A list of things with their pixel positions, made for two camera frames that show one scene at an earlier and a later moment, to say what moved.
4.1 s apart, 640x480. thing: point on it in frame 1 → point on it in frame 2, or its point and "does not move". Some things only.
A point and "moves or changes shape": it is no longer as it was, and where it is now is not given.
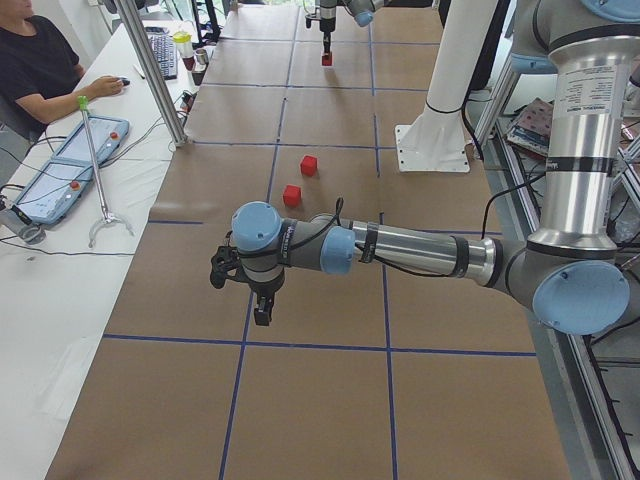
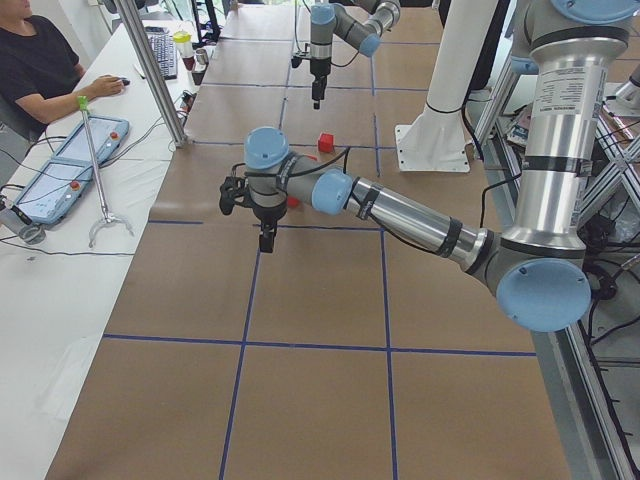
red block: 327,60 moves or changes shape
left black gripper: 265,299 → 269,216
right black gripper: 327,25 → 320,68
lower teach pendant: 53,192 does not move
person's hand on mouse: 102,86 does not move
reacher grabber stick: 83,102 does not move
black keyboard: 165,47 does not move
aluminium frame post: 140,41 does not move
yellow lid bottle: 183,40 does not move
